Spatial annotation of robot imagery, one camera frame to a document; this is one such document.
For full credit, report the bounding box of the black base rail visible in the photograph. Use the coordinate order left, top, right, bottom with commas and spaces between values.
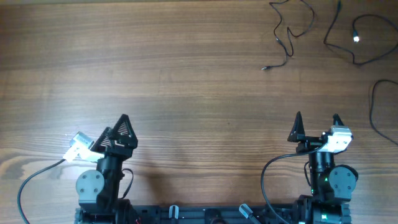
74, 203, 352, 224

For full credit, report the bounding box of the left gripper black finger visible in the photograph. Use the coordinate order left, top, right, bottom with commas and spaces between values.
90, 127, 116, 153
113, 114, 137, 143

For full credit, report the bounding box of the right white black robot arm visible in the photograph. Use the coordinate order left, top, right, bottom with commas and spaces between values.
287, 112, 359, 224

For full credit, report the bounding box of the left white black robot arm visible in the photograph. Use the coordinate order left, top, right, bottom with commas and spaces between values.
74, 114, 141, 224

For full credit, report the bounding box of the thin black cable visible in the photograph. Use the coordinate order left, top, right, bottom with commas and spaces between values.
368, 79, 398, 146

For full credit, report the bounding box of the black usb cable with plug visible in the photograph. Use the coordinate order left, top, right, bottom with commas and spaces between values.
323, 0, 398, 67

